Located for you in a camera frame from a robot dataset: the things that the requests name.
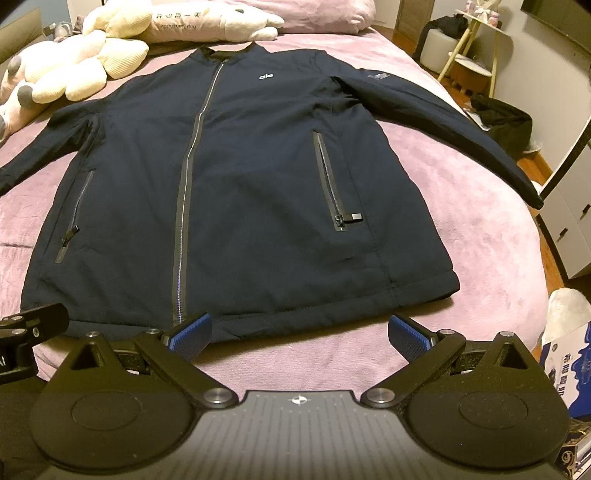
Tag navy blue zip jacket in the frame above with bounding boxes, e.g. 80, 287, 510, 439
1, 44, 543, 342

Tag black clothes on stool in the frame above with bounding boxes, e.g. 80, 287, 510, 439
412, 14, 468, 62

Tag purple plush bed blanket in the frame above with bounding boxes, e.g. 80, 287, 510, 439
1, 33, 548, 393

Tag blue white cardboard box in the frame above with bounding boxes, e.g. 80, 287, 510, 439
540, 323, 591, 421

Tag white drawer cabinet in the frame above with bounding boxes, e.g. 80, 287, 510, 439
538, 121, 591, 279

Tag pink grey plush toy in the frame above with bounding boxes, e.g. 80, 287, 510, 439
1, 54, 46, 142

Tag black bag on floor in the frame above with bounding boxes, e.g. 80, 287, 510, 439
471, 94, 533, 160

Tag cream flower plush toy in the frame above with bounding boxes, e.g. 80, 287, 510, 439
19, 1, 152, 105

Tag yellow leg side table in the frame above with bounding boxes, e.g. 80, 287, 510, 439
437, 8, 506, 99

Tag white round stool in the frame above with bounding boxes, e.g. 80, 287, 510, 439
419, 29, 458, 73

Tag grey green sofa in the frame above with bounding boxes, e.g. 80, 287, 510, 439
0, 8, 46, 76

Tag pink long rabbit plush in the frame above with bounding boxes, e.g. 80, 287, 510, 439
138, 1, 284, 44

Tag flower bouquet on table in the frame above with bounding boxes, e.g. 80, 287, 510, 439
464, 0, 501, 27

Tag purple pillow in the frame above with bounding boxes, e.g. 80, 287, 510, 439
230, 0, 376, 34

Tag wall mounted television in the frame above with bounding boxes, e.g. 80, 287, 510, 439
521, 0, 591, 51

